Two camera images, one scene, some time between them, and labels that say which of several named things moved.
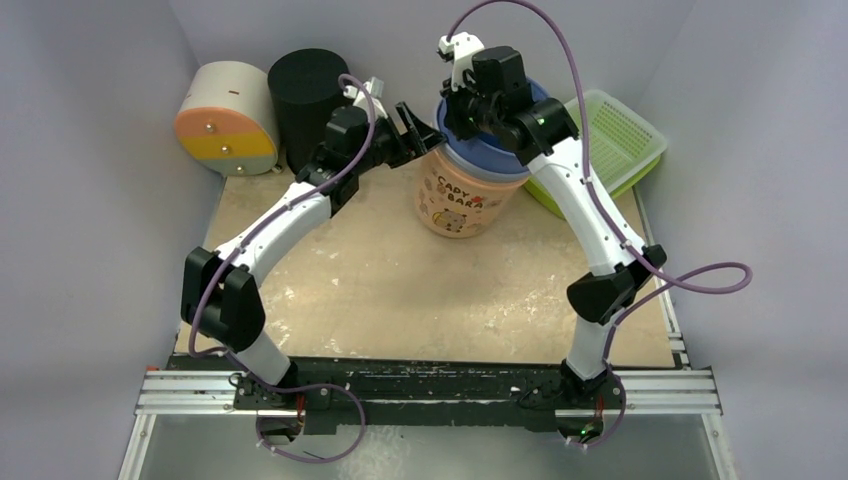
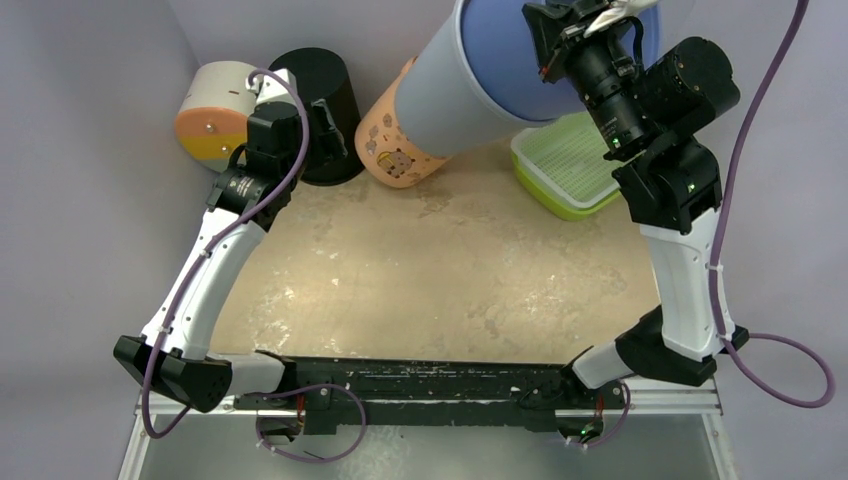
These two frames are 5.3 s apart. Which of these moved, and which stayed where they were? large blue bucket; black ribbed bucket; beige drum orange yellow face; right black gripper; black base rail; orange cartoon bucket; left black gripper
Moved: left black gripper; large blue bucket; right black gripper; orange cartoon bucket
Stayed: beige drum orange yellow face; black base rail; black ribbed bucket
